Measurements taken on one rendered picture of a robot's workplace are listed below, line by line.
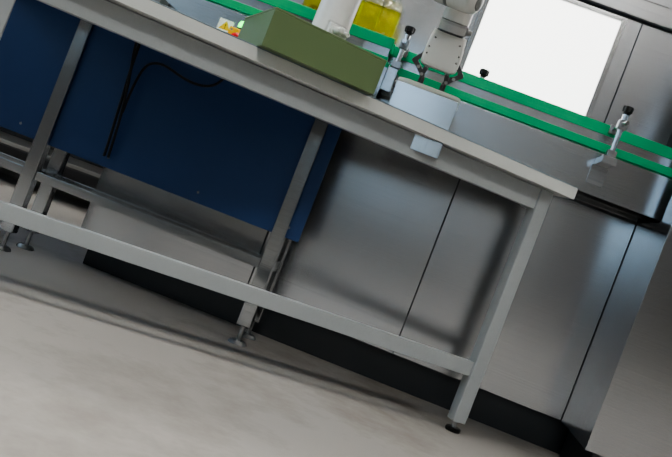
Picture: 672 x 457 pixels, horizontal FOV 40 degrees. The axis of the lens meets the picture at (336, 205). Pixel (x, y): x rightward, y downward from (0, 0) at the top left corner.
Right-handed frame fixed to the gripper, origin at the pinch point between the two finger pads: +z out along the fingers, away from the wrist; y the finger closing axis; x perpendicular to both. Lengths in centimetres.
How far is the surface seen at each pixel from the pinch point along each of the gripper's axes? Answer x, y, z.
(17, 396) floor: 122, 41, 55
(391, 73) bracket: -11.2, 11.8, 1.3
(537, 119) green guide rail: -22.8, -31.7, 0.2
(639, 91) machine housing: -47, -59, -16
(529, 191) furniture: -4.2, -35.3, 17.4
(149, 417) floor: 106, 23, 60
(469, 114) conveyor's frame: -19.8, -12.9, 5.3
